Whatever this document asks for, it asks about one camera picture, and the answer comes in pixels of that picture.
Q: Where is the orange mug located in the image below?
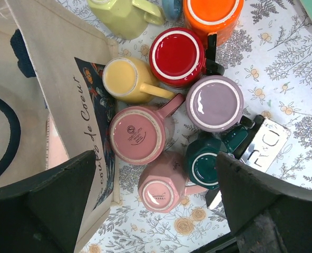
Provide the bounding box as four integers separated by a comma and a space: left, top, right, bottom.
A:
183, 0, 245, 48

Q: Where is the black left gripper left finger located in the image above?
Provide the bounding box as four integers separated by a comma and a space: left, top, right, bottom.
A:
0, 150, 96, 252

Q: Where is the red mug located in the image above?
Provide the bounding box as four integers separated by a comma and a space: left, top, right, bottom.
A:
149, 27, 225, 89

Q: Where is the pink round mug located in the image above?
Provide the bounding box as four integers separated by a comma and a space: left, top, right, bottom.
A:
109, 93, 185, 165

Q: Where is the beige canvas tote bag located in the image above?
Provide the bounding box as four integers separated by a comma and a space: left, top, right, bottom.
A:
0, 1, 118, 252

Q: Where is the blue butterfly mug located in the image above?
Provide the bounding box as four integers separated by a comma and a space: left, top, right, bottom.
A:
162, 0, 183, 22

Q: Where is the yellow mug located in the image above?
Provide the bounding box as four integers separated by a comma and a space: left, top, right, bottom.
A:
102, 57, 176, 104

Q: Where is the lime green mug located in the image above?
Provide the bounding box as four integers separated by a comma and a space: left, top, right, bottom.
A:
87, 0, 165, 40

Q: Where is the floral table mat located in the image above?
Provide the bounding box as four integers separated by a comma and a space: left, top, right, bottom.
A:
92, 0, 312, 253

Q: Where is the pink octagonal mug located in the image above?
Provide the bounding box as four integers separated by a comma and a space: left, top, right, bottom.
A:
138, 151, 207, 213

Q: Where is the dark green mug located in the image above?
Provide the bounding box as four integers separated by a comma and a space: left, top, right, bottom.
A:
184, 124, 260, 190

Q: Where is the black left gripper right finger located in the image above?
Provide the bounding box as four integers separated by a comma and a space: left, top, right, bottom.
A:
198, 152, 312, 252

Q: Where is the lavender mug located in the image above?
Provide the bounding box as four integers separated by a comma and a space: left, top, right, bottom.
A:
186, 75, 245, 133

